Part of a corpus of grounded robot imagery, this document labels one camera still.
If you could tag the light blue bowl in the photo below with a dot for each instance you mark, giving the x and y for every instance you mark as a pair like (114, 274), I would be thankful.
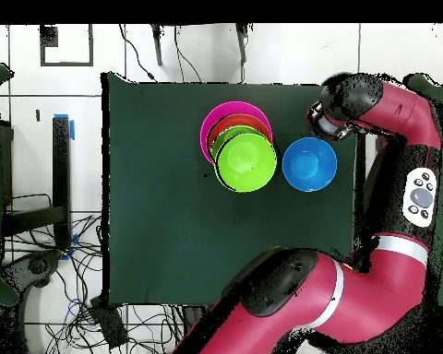
(309, 165)

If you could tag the orange bowl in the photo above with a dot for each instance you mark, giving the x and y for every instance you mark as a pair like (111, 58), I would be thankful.
(236, 120)

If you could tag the green bowl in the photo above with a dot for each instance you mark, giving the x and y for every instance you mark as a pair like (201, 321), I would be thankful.
(245, 162)
(225, 133)

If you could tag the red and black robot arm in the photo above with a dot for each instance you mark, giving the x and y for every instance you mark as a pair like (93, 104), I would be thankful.
(373, 295)

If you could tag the large pink bowl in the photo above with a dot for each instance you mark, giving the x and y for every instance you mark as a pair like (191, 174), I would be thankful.
(229, 107)

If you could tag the black stand leg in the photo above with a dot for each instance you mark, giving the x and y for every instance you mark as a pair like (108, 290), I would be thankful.
(241, 40)
(157, 44)

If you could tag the dark green tablecloth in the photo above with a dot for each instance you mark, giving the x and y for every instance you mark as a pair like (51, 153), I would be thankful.
(151, 239)

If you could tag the black metal stand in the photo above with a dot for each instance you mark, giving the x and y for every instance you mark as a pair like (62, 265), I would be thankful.
(61, 166)

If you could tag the black power strip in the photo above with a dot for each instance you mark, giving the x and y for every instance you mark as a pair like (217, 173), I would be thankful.
(109, 324)

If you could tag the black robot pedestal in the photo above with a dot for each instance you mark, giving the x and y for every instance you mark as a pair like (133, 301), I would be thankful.
(193, 317)

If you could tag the grey square frame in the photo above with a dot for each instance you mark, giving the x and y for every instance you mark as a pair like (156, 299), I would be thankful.
(66, 64)

